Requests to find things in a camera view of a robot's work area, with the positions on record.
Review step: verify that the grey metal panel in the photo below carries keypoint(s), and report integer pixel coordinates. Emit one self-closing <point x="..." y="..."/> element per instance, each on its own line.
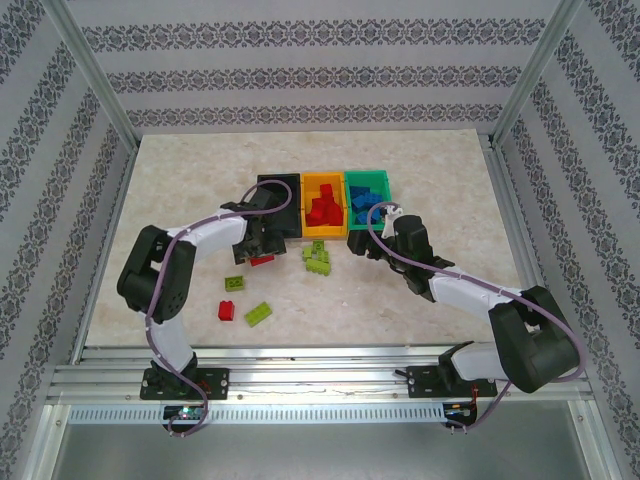
<point x="320" y="452"/>

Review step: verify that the aluminium mounting rail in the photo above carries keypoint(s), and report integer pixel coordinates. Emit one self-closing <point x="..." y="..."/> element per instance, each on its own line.
<point x="320" y="382"/>

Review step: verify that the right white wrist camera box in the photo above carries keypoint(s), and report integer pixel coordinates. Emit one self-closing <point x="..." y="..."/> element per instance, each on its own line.
<point x="389" y="227"/>

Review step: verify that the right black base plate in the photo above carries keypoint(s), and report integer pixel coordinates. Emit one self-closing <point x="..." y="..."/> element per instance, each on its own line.
<point x="422" y="381"/>

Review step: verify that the green plastic bin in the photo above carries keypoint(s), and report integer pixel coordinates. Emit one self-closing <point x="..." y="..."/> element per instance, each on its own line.
<point x="367" y="175"/>

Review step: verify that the aluminium frame post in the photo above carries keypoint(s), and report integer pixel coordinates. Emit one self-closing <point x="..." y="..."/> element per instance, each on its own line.
<point x="90" y="75"/>
<point x="537" y="75"/>

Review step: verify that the small red lego brick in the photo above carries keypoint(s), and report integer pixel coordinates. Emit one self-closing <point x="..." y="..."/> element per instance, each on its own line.
<point x="327" y="190"/>
<point x="226" y="310"/>

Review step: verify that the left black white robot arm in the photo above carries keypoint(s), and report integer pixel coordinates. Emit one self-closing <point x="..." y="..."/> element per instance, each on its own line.
<point x="155" y="280"/>

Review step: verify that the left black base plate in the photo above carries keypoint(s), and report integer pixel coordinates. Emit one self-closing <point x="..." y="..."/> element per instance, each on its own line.
<point x="215" y="382"/>

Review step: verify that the left small circuit board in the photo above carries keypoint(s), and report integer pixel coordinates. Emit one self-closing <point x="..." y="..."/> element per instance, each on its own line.
<point x="185" y="413"/>

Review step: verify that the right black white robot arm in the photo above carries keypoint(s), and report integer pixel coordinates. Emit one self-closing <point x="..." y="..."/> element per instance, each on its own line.
<point x="530" y="340"/>

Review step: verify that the blue lego brick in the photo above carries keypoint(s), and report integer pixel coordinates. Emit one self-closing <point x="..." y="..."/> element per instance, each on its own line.
<point x="361" y="219"/>
<point x="375" y="196"/>
<point x="357" y="191"/>
<point x="376" y="216"/>
<point x="358" y="203"/>
<point x="369" y="207"/>

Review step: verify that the small circuit board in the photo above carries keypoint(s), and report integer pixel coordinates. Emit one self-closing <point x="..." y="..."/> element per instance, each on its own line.
<point x="460" y="411"/>
<point x="185" y="413"/>

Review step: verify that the aluminium side rail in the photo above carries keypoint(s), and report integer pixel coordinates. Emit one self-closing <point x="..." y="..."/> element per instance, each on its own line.
<point x="107" y="225"/>
<point x="522" y="225"/>

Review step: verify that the black plastic bin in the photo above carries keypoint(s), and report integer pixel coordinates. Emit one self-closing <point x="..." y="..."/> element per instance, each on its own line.
<point x="265" y="177"/>

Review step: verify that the yellow plastic bin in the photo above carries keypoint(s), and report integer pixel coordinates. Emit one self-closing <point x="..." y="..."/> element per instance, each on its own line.
<point x="325" y="233"/>

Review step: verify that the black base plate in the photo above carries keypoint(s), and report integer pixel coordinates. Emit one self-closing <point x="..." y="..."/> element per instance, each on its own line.
<point x="422" y="381"/>
<point x="215" y="382"/>

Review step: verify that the right small circuit board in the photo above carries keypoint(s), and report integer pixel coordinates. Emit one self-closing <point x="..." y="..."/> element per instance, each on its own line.
<point x="460" y="411"/>

